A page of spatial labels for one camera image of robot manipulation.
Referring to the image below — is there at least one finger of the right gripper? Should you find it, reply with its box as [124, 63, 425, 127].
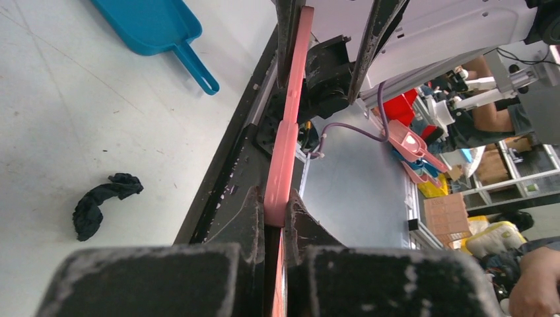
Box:
[274, 0, 306, 88]
[347, 0, 409, 104]

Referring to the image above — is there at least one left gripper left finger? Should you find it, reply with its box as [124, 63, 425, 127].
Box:
[36, 187, 264, 316]

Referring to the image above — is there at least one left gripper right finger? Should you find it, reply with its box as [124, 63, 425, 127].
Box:
[284, 191, 502, 316]

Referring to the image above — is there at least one pink hand brush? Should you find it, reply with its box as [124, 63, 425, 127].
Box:
[263, 5, 314, 316]

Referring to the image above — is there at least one blue plastic dustpan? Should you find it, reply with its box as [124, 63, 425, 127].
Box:
[92, 0, 220, 95]

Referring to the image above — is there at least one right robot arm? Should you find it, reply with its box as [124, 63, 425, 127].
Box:
[299, 1, 559, 121]

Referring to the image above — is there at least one person's hand in background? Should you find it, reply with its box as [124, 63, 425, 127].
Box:
[508, 246, 559, 316]

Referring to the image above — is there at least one red box in background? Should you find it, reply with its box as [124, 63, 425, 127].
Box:
[383, 88, 442, 141]

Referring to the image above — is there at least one pink dustpan in background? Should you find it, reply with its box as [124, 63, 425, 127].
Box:
[387, 120, 449, 172]

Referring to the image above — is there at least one black paper scrap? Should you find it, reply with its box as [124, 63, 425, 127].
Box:
[71, 172, 145, 242]

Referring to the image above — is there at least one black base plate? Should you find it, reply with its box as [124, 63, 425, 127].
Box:
[174, 30, 286, 244]

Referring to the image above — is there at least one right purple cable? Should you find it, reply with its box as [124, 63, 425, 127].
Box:
[308, 80, 391, 160]

